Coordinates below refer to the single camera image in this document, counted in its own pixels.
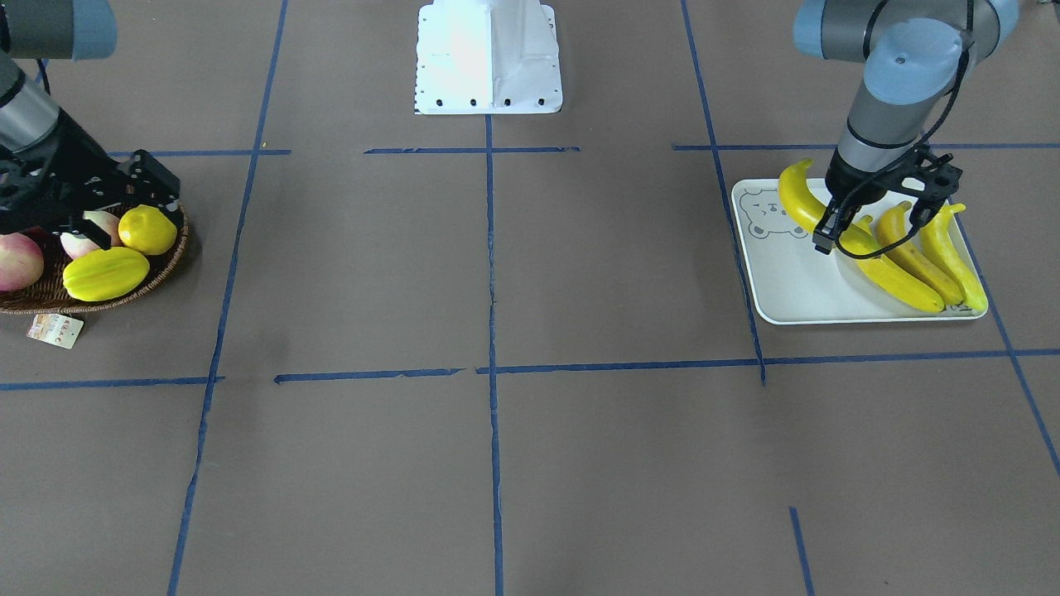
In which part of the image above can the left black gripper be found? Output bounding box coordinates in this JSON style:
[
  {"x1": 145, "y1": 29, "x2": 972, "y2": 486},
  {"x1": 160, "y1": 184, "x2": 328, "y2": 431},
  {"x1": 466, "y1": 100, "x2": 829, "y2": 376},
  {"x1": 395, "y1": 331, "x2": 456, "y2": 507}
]
[{"x1": 812, "y1": 147, "x2": 903, "y2": 255}]

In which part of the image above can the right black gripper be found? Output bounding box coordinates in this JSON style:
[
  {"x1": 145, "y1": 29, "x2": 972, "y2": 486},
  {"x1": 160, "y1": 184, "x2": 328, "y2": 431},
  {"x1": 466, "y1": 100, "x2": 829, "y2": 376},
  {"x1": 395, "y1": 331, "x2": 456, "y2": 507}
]
[{"x1": 0, "y1": 111, "x2": 186, "y2": 252}]

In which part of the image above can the yellow banana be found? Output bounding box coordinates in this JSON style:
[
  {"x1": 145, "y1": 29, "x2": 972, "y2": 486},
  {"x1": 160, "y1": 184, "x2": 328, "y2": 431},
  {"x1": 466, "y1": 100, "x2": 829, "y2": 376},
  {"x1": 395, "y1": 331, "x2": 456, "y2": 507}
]
[
  {"x1": 778, "y1": 159, "x2": 882, "y2": 256},
  {"x1": 918, "y1": 203, "x2": 989, "y2": 310},
  {"x1": 875, "y1": 200, "x2": 964, "y2": 306},
  {"x1": 841, "y1": 215, "x2": 944, "y2": 313}
]

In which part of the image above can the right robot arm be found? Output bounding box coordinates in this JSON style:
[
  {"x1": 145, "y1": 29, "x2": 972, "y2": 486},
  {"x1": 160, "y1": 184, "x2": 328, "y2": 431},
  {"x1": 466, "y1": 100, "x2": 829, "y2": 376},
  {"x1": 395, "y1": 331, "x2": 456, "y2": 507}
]
[{"x1": 1, "y1": 1, "x2": 186, "y2": 248}]

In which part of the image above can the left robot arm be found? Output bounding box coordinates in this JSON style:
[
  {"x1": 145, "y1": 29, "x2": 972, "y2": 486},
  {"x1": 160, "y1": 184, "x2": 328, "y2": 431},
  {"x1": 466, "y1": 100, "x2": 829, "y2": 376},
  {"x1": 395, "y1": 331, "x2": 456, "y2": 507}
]
[{"x1": 793, "y1": 1, "x2": 1019, "y2": 253}]

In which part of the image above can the brown wicker basket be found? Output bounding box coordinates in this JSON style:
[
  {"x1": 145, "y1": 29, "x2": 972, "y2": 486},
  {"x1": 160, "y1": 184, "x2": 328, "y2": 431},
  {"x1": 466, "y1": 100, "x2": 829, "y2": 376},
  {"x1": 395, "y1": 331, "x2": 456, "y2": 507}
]
[{"x1": 1, "y1": 204, "x2": 190, "y2": 314}]

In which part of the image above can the paper tag on basket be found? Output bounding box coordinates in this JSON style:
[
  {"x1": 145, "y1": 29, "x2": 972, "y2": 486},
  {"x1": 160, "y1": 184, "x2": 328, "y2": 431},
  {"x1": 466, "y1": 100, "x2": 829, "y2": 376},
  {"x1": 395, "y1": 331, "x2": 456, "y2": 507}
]
[{"x1": 27, "y1": 313, "x2": 84, "y2": 348}]

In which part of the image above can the yellow pear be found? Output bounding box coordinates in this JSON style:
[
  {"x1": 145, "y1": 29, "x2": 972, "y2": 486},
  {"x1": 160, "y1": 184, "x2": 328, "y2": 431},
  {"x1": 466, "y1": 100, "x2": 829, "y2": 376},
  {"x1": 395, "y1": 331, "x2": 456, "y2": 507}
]
[{"x1": 118, "y1": 206, "x2": 178, "y2": 256}]

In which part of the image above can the yellow starfruit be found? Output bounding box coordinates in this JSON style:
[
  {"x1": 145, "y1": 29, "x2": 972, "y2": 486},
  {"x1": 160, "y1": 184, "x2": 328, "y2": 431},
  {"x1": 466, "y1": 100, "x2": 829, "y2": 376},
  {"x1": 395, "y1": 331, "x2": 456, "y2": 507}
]
[{"x1": 63, "y1": 248, "x2": 149, "y2": 303}]

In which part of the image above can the white bear tray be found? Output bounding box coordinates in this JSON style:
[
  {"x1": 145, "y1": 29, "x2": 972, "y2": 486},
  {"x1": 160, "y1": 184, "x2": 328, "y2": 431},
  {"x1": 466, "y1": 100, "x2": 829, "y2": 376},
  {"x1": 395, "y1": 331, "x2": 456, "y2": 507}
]
[{"x1": 731, "y1": 180, "x2": 985, "y2": 325}]

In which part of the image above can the pink red apple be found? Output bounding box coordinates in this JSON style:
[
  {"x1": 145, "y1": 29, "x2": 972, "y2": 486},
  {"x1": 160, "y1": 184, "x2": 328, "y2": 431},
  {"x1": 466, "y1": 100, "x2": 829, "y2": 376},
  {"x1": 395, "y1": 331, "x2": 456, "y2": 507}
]
[{"x1": 1, "y1": 233, "x2": 45, "y2": 293}]

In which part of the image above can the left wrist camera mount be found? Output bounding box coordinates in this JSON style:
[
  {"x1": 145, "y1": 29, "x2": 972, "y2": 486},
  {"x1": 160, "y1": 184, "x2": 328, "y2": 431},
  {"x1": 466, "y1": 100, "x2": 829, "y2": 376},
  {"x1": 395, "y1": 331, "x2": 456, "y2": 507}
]
[{"x1": 882, "y1": 146, "x2": 964, "y2": 233}]

